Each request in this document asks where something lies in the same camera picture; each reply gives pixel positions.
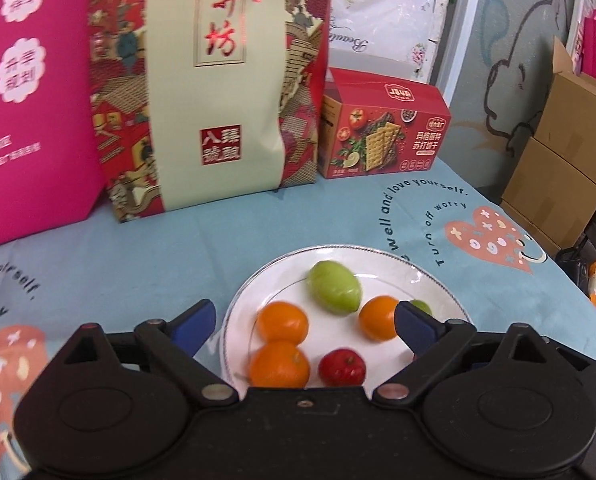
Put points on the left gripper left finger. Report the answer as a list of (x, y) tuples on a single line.
[(171, 348)]

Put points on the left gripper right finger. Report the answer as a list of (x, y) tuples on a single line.
[(437, 347)]

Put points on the green lime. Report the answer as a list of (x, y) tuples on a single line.
[(422, 306)]

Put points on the orange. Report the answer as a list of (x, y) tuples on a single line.
[(282, 321), (376, 318), (277, 364)]

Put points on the small red apple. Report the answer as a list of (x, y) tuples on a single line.
[(342, 368)]

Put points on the orange front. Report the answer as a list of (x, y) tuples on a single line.
[(277, 364)]

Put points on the green mango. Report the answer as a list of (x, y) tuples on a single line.
[(334, 287)]

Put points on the white ceramic plate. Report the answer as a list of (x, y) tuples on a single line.
[(285, 279)]

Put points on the cardboard boxes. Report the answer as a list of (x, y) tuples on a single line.
[(552, 192)]

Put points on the magenta paper bag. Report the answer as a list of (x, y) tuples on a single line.
[(49, 170)]

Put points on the red cracker box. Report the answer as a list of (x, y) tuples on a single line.
[(375, 124)]

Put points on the white floral plastic bag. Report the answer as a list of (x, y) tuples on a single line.
[(389, 37)]

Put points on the magenta bag in background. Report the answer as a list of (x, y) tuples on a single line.
[(588, 52)]

